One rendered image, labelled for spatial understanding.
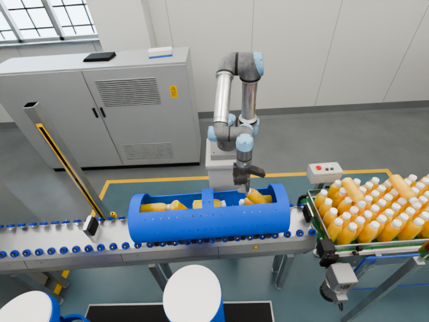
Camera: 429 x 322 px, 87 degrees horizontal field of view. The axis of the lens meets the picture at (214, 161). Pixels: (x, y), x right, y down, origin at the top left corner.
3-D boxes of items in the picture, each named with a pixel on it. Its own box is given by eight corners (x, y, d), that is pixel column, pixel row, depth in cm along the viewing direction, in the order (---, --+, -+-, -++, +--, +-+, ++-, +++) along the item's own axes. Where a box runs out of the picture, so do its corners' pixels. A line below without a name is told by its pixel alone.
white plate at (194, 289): (193, 253, 123) (193, 255, 124) (150, 296, 109) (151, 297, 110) (233, 291, 108) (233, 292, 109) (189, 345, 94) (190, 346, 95)
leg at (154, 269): (166, 291, 206) (148, 260, 164) (172, 290, 206) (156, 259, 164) (165, 298, 202) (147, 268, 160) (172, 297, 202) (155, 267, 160)
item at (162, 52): (149, 56, 247) (148, 48, 242) (172, 53, 249) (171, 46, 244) (149, 59, 238) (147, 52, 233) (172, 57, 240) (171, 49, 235)
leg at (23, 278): (58, 298, 207) (13, 269, 165) (64, 298, 207) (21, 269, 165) (55, 305, 203) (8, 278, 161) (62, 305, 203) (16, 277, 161)
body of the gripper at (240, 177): (232, 176, 121) (232, 159, 113) (248, 174, 121) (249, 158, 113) (234, 186, 115) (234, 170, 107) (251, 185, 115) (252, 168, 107)
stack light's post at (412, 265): (340, 319, 183) (412, 256, 109) (345, 318, 183) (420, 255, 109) (342, 324, 180) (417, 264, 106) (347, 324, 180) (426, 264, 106)
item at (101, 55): (90, 55, 261) (89, 52, 258) (117, 53, 259) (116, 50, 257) (81, 62, 244) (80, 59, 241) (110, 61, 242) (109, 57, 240)
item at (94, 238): (97, 229, 151) (88, 215, 141) (104, 229, 151) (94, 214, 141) (92, 243, 144) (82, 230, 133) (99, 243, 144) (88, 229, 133)
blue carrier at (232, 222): (147, 213, 156) (135, 184, 138) (274, 204, 155) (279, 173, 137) (137, 252, 134) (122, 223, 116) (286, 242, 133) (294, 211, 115)
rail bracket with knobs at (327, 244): (313, 245, 137) (318, 236, 130) (325, 244, 137) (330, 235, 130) (320, 261, 130) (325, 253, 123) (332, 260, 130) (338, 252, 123)
